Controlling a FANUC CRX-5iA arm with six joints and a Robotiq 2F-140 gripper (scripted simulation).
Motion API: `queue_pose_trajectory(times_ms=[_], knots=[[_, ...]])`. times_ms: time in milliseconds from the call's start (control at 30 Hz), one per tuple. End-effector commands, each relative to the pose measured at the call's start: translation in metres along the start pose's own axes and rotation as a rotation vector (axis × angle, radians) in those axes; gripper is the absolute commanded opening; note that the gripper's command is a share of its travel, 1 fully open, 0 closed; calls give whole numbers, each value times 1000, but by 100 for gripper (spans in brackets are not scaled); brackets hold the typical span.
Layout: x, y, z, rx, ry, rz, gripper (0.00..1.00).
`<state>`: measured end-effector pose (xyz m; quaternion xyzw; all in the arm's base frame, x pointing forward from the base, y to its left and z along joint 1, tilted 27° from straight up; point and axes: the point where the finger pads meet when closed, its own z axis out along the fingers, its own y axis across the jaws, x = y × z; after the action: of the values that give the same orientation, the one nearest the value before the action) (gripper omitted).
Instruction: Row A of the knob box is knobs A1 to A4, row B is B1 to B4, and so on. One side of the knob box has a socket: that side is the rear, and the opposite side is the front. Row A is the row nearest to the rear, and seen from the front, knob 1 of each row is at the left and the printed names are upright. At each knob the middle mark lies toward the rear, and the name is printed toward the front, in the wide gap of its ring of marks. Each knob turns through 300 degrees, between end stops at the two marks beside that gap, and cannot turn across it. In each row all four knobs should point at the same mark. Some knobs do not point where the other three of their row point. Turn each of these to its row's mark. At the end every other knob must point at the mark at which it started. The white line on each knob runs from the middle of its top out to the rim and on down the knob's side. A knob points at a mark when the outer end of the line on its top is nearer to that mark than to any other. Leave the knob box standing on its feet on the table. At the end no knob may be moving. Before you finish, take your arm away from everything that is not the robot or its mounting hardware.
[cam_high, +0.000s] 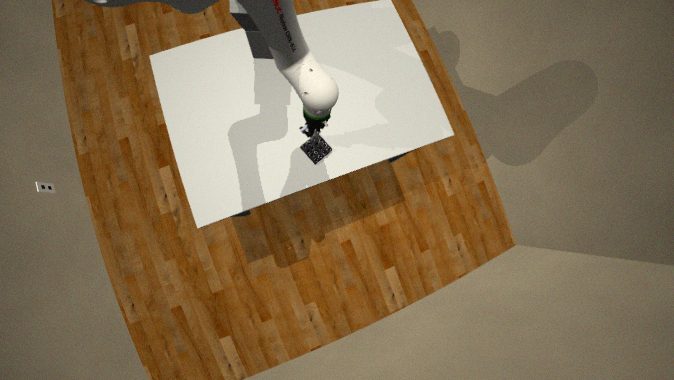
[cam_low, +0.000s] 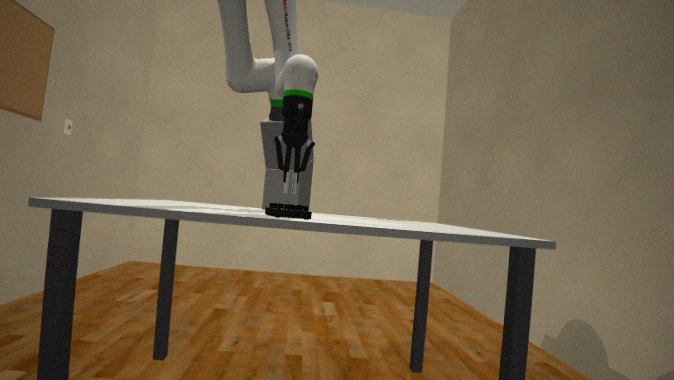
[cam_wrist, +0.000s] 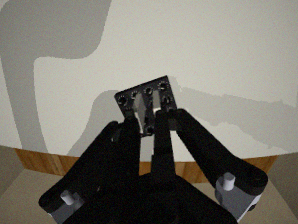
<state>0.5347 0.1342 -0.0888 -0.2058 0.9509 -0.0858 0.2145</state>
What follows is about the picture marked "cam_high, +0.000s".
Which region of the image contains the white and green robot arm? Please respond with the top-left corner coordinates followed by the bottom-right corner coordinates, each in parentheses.
top-left (83, 0), bottom-right (339, 127)

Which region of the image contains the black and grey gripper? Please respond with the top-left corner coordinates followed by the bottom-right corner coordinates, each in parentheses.
top-left (299, 122), bottom-right (325, 140)

